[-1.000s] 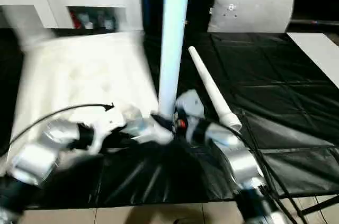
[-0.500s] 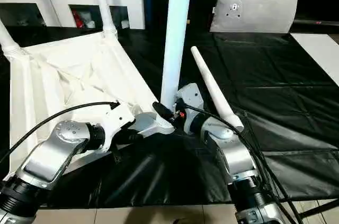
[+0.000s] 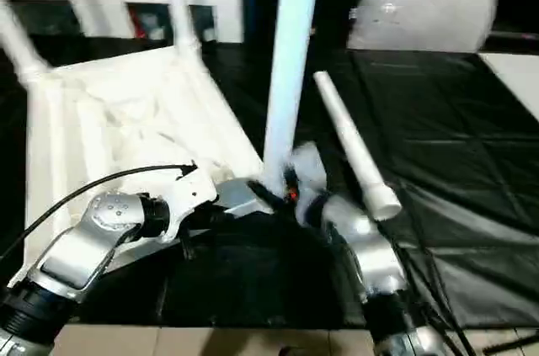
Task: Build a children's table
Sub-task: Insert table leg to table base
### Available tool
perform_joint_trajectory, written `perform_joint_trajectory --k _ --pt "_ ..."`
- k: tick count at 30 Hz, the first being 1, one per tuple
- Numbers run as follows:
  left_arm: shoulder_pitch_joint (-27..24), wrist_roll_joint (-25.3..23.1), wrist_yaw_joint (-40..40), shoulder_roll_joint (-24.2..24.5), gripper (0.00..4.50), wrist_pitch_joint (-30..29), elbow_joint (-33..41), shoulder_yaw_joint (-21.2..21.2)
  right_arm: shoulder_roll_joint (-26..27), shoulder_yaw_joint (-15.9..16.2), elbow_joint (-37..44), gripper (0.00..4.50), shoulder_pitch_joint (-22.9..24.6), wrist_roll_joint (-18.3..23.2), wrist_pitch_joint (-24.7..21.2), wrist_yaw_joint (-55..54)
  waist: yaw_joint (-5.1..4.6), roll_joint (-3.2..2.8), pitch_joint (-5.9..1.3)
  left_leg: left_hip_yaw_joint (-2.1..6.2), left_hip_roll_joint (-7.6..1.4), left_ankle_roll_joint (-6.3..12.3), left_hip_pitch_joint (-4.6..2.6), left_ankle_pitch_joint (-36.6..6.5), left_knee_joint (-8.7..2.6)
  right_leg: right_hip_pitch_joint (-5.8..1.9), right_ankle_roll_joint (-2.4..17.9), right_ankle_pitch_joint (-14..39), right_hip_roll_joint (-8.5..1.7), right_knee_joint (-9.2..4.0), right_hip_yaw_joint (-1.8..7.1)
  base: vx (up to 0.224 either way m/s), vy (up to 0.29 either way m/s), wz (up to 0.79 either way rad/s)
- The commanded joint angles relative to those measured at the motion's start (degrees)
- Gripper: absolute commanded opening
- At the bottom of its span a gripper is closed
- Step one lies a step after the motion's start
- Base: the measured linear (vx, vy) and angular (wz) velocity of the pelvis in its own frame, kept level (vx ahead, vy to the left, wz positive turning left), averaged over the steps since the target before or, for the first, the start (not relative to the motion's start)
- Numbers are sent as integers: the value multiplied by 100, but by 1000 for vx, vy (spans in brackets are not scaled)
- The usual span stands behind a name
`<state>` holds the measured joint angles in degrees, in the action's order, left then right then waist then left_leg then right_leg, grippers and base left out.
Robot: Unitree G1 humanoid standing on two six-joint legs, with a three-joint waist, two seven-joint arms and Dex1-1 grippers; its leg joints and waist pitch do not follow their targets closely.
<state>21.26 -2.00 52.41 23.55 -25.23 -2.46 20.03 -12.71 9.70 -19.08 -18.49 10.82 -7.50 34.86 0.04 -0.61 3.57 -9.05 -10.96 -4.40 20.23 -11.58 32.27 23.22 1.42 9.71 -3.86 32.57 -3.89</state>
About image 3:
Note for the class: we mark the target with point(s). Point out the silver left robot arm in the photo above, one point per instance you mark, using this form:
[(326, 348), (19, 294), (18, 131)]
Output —
[(84, 242)]

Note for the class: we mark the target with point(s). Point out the grey cushion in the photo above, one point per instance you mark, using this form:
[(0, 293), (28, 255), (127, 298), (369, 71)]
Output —
[(425, 15)]

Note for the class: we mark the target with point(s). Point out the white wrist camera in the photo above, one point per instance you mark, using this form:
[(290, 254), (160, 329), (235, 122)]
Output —
[(308, 167), (189, 192)]

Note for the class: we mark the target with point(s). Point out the white flat sheet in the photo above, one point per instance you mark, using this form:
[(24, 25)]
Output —
[(515, 82)]

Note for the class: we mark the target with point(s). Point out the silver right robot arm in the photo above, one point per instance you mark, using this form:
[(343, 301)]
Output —
[(370, 255)]

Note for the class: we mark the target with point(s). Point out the black work mat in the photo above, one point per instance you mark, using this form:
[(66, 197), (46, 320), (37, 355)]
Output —
[(472, 171)]

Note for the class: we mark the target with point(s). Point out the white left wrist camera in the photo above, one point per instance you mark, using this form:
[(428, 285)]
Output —
[(189, 192)]

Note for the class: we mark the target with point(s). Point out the white plastic table top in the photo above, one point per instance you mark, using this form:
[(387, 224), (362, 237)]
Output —
[(126, 120)]

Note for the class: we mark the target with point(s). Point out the white plastic table leg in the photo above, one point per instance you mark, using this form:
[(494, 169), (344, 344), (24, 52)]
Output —
[(354, 146), (290, 53), (178, 2), (21, 40)]

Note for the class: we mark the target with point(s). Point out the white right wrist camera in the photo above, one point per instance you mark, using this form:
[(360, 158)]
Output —
[(308, 167)]

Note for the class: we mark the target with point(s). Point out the black stand leg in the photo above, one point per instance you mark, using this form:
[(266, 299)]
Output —
[(518, 344)]

